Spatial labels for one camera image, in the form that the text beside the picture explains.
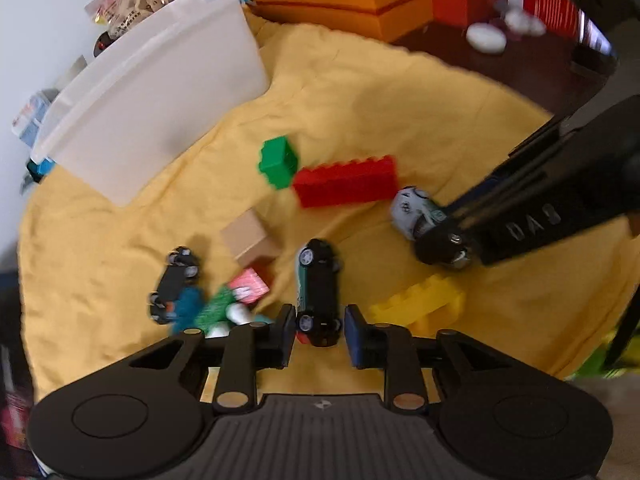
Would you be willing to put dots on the wooden cube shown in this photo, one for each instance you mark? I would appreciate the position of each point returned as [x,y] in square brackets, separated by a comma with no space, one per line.
[248,239]

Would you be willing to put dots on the translucent plastic storage bin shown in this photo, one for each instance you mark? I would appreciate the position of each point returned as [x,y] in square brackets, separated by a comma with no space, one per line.
[152,94]

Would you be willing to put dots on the green toy figure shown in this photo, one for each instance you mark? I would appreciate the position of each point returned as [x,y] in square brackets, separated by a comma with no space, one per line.
[213,316]

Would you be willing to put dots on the yellow cloth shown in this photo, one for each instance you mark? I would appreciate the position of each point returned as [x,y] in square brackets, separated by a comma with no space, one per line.
[87,267]

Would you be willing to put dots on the white green toy car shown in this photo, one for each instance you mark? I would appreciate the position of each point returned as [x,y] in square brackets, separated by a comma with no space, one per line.
[414,213]

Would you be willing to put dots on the yellow building block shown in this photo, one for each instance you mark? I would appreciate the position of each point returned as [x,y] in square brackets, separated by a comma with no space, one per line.
[423,308]

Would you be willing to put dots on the green building block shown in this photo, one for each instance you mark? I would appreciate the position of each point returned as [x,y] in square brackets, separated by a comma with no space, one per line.
[278,162]

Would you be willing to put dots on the red small cube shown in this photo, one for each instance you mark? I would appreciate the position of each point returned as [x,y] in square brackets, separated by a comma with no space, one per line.
[248,287]

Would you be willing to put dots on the orange box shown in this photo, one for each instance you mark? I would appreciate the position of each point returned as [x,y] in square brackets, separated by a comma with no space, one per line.
[384,20]

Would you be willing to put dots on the black teal toy car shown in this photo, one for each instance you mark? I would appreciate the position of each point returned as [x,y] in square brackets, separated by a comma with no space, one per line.
[318,311]

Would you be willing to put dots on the red long building block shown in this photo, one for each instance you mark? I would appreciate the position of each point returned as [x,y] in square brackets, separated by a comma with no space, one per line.
[347,183]

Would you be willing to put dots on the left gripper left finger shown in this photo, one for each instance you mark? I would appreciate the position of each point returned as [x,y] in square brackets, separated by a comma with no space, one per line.
[247,350]

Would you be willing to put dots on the blue toy figure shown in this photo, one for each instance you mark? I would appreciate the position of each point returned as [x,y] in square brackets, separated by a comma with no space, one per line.
[187,308]

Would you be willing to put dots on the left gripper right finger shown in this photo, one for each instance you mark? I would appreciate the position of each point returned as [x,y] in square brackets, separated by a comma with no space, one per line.
[401,357]

